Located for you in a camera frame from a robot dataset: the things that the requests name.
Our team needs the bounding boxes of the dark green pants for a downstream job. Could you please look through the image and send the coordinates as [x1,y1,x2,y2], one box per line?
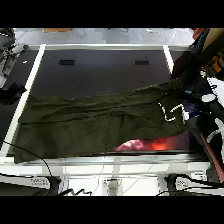
[13,78,190,164]

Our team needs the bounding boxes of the silver frame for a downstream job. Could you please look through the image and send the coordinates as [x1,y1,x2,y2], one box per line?
[0,43,224,197]

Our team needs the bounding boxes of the black cable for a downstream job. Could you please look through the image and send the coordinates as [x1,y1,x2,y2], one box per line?
[0,139,54,178]
[59,188,93,197]

